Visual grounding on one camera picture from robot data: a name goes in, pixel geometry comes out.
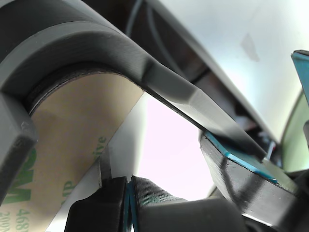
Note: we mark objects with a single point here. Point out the pale green curved cover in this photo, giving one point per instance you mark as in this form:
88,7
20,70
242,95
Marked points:
294,140

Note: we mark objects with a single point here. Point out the black clamp jaw, teal pad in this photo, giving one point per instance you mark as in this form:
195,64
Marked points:
241,188
303,77

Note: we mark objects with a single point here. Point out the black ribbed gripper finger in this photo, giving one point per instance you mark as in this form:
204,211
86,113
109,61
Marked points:
144,193

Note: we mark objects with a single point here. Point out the grey printed tape frame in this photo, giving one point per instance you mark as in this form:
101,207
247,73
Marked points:
72,41

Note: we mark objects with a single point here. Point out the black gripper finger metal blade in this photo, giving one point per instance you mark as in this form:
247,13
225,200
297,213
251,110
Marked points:
96,212

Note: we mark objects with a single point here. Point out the tan liner tape, green print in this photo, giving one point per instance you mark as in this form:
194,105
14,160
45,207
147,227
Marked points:
72,125

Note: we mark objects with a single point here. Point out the dark panel with grey edge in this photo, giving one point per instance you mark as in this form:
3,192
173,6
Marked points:
173,48

